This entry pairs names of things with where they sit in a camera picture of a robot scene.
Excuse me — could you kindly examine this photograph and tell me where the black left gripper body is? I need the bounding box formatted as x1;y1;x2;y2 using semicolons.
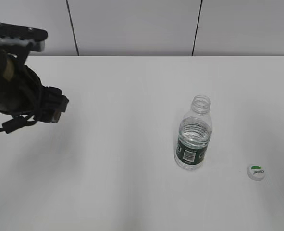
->
3;55;69;123

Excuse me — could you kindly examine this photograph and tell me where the clear Cestbon water bottle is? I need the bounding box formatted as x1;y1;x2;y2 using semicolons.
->
174;95;212;171

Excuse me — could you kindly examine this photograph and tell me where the white green bottle cap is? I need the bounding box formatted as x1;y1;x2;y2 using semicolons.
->
247;165;265;181

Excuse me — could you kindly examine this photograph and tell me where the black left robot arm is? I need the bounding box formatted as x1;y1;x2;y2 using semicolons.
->
0;42;69;123

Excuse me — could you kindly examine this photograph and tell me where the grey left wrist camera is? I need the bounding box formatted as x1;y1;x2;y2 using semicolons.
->
0;22;48;52

